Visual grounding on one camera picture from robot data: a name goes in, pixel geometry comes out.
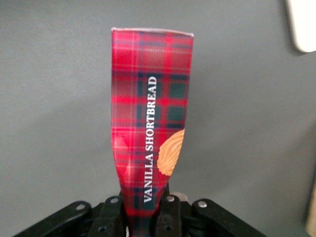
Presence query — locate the red tartan cookie box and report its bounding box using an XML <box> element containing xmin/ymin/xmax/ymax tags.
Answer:
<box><xmin>111</xmin><ymin>27</ymin><xmax>195</xmax><ymax>237</ymax></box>

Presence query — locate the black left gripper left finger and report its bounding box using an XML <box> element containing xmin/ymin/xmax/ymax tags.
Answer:
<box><xmin>13</xmin><ymin>194</ymin><xmax>129</xmax><ymax>237</ymax></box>

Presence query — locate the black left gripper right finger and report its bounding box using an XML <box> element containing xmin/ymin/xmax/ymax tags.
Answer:
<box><xmin>155</xmin><ymin>190</ymin><xmax>269</xmax><ymax>237</ymax></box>

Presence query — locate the beige rectangular tray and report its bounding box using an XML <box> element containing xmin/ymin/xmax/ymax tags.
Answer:
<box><xmin>285</xmin><ymin>0</ymin><xmax>316</xmax><ymax>53</ymax></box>

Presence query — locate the wooden drawer cabinet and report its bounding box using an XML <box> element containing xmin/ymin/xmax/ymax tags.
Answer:
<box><xmin>304</xmin><ymin>181</ymin><xmax>316</xmax><ymax>232</ymax></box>

